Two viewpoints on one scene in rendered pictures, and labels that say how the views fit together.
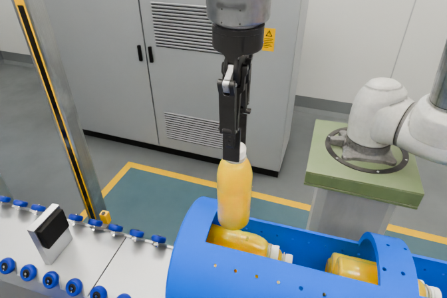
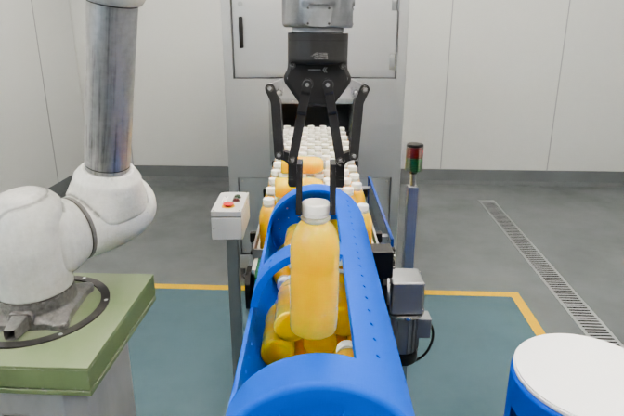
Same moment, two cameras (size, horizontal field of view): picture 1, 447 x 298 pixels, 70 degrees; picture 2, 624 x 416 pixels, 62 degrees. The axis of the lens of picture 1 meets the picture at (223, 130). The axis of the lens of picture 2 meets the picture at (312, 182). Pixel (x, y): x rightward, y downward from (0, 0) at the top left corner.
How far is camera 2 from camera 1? 0.90 m
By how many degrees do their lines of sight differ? 93
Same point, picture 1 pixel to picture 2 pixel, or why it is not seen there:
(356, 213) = (114, 383)
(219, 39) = (344, 45)
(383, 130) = (79, 244)
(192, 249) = (370, 373)
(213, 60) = not seen: outside the picture
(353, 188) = (123, 333)
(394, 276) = not seen: hidden behind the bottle
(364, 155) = (72, 303)
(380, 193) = (137, 310)
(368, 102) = (42, 224)
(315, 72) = not seen: outside the picture
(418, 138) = (118, 220)
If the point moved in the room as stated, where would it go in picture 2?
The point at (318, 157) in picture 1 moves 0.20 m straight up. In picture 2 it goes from (48, 356) to (32, 261)
